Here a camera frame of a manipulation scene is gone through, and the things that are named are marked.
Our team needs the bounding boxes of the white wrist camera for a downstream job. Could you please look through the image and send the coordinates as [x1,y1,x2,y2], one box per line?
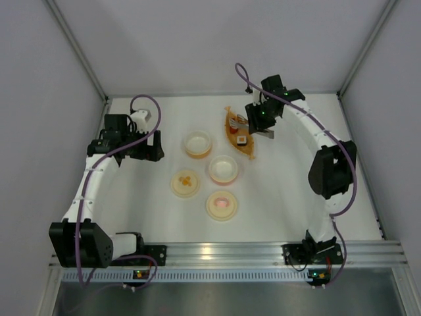
[130,109,151,132]
[252,89,264,105]

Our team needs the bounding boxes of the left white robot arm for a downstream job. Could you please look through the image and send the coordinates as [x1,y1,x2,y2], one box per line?
[49,109,164,268]

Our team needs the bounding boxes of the orange round lunch box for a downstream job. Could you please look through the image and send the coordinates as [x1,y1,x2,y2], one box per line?
[184,130,212,159]

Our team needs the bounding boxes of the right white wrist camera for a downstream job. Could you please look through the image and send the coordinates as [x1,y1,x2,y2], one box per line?
[252,89,264,105]

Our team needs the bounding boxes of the slotted grey cable duct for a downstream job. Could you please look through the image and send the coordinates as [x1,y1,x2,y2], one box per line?
[82,268,327,283]

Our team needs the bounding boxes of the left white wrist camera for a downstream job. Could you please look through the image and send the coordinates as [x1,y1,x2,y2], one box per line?
[130,109,151,132]

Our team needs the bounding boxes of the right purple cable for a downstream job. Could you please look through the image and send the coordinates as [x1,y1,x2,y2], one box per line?
[234,63,358,280]

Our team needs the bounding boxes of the cream lid pink handle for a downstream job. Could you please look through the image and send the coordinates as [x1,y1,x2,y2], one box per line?
[206,191,238,222]

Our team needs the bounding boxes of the cream lid orange handle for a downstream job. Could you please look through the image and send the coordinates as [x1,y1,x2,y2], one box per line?
[170,169,201,198]

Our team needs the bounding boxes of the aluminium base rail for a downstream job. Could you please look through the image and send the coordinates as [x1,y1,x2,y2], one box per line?
[49,240,408,269]

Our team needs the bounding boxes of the sushi roll toy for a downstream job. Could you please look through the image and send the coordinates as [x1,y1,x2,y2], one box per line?
[236,135,248,147]

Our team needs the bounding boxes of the right aluminium frame post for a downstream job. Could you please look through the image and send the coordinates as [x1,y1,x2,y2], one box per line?
[336,0,400,101]

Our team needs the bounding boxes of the left aluminium frame post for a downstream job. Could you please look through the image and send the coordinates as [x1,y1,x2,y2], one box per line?
[43,0,109,104]

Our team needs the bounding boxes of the woven boat-shaped basket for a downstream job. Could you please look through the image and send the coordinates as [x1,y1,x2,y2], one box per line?
[224,106,255,160]

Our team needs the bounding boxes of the metal serving tongs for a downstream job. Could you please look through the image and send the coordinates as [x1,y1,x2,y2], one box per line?
[228,116,274,140]

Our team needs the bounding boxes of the pink round lunch box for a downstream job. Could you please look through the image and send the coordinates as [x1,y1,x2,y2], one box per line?
[209,155,239,186]

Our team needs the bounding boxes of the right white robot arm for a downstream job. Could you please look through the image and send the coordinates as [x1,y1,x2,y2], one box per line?
[245,75,357,268]

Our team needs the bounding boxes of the aluminium frame post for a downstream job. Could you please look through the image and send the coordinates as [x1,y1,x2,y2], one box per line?
[336,0,400,101]
[43,0,109,104]

